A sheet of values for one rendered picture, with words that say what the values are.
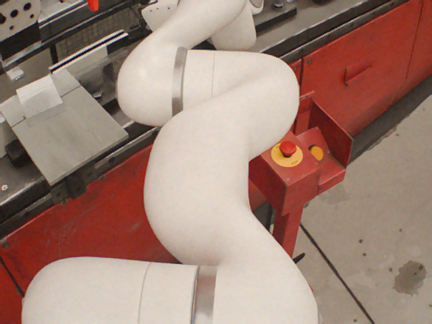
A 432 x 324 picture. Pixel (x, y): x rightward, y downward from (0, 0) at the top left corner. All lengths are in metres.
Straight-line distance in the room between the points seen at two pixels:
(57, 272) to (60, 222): 0.92
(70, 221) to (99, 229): 0.12
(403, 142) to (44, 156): 1.81
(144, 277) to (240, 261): 0.07
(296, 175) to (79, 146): 0.49
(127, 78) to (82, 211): 0.68
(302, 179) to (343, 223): 0.92
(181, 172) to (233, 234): 0.09
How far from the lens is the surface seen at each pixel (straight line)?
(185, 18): 0.71
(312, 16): 1.59
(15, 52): 1.15
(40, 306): 0.40
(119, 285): 0.39
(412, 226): 2.25
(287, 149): 1.29
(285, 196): 1.29
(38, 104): 1.16
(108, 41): 1.30
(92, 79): 1.28
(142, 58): 0.70
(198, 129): 0.55
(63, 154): 1.05
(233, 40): 1.04
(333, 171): 1.40
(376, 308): 2.03
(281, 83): 0.67
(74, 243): 1.41
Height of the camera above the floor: 1.76
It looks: 49 degrees down
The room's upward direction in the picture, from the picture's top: straight up
